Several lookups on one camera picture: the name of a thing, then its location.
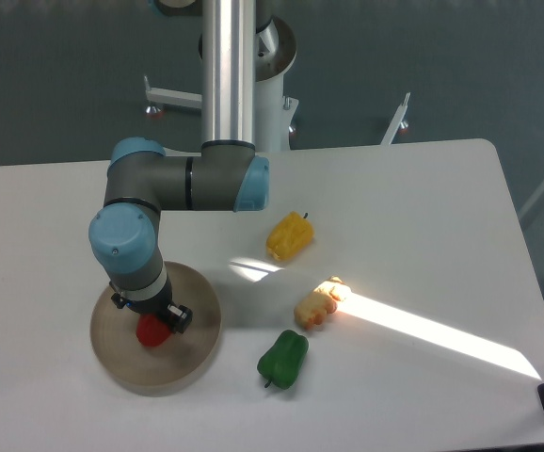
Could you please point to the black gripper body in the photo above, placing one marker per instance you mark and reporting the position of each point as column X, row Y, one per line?
column 156, row 305

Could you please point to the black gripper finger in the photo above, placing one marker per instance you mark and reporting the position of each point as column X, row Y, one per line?
column 176, row 317

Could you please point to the red toy pepper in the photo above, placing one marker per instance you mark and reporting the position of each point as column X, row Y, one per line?
column 151, row 332

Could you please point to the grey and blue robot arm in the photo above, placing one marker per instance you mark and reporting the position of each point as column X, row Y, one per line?
column 143, row 181

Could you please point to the beige round plate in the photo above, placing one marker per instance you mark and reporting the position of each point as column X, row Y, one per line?
column 140, row 352

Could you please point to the green toy pepper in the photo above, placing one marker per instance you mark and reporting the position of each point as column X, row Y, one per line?
column 281, row 364

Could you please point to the orange toy pepper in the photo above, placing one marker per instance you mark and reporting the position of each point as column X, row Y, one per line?
column 313, row 310

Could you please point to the yellow toy pepper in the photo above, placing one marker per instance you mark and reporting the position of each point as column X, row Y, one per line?
column 290, row 236

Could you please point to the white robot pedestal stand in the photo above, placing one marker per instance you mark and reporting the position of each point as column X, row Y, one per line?
column 272, row 94

